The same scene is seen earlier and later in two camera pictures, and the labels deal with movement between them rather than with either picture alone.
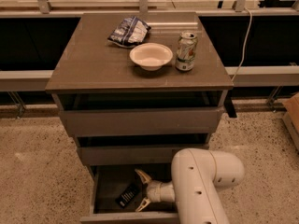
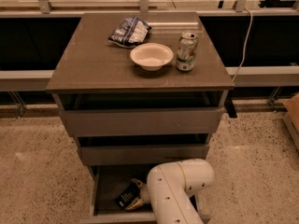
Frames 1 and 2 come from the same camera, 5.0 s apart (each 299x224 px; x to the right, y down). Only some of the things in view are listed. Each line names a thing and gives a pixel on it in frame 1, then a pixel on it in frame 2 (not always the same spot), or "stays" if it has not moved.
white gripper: (153, 191) to (144, 193)
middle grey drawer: (132, 155) stays
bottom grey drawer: (108, 181) stays
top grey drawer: (145, 122) stays
